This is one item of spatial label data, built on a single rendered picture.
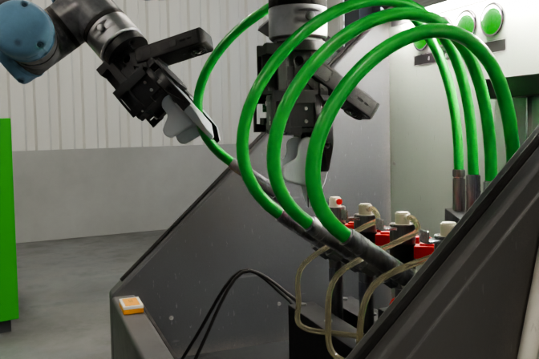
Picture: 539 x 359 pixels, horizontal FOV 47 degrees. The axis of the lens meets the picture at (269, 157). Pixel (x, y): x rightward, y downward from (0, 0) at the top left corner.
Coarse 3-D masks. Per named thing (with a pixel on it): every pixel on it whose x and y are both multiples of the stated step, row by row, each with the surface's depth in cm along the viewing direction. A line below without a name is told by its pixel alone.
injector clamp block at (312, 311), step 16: (304, 304) 85; (352, 304) 85; (304, 320) 80; (320, 320) 78; (336, 320) 78; (352, 320) 81; (304, 336) 81; (320, 336) 76; (304, 352) 81; (320, 352) 76; (336, 352) 72
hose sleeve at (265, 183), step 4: (232, 160) 89; (236, 160) 89; (232, 164) 89; (236, 164) 89; (232, 168) 89; (236, 168) 89; (236, 172) 89; (240, 172) 89; (256, 172) 89; (256, 176) 89; (260, 176) 89; (260, 180) 89; (264, 180) 89; (268, 180) 89; (260, 184) 89; (264, 184) 89; (268, 184) 89; (264, 188) 89; (268, 188) 89; (268, 192) 89; (272, 192) 89; (272, 196) 89
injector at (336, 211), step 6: (336, 210) 81; (336, 216) 81; (342, 222) 81; (312, 246) 81; (324, 252) 81; (324, 258) 82; (330, 264) 82; (336, 264) 81; (330, 270) 82; (336, 270) 81; (330, 276) 82; (342, 276) 82; (336, 282) 82; (336, 288) 82; (342, 288) 82; (336, 294) 82; (342, 294) 82; (336, 300) 82; (342, 300) 82; (336, 306) 82; (342, 306) 82; (336, 312) 82; (342, 312) 82; (342, 318) 82
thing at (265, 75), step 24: (360, 0) 72; (384, 0) 73; (408, 0) 75; (312, 24) 70; (288, 48) 69; (264, 72) 68; (456, 72) 78; (240, 120) 68; (240, 144) 68; (240, 168) 68; (264, 192) 69; (480, 192) 80; (288, 216) 70; (312, 240) 71
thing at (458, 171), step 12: (264, 12) 88; (240, 24) 88; (252, 24) 88; (420, 24) 87; (228, 36) 88; (216, 48) 88; (432, 48) 88; (216, 60) 88; (444, 60) 88; (204, 72) 88; (444, 72) 88; (204, 84) 89; (444, 84) 88; (456, 96) 88; (456, 108) 88; (456, 120) 88; (456, 132) 88; (216, 144) 89; (456, 144) 88; (228, 156) 89; (456, 156) 88; (456, 168) 88
